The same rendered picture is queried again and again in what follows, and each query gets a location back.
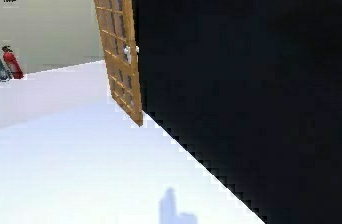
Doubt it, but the wooden panelled room door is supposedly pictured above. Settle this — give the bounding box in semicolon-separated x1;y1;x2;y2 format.
93;0;144;127

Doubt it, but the red fire extinguisher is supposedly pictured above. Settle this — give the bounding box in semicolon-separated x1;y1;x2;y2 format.
1;45;25;80

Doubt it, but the white door handle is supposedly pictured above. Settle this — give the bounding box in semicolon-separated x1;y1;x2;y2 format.
123;45;140;64

